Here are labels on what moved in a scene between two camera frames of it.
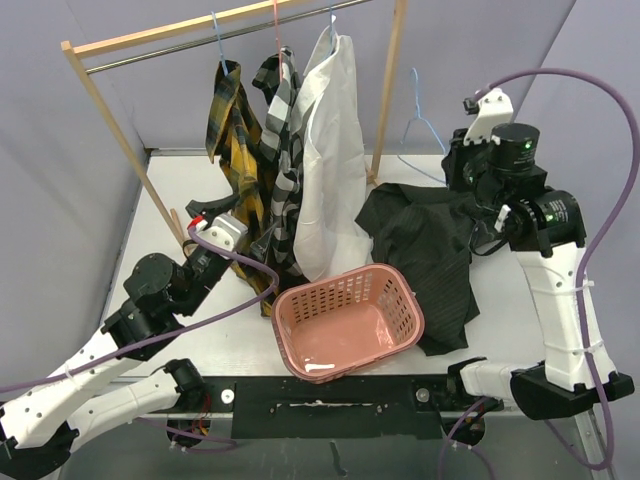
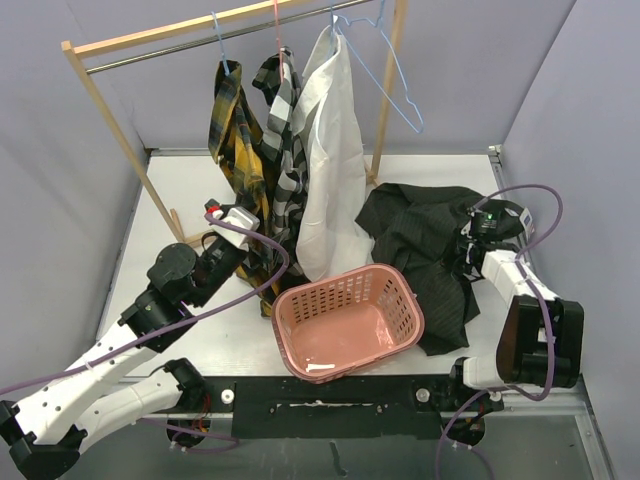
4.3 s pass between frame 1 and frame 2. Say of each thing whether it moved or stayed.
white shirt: stayed
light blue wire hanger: moved
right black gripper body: moved
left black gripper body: stayed
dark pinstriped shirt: stayed
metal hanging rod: stayed
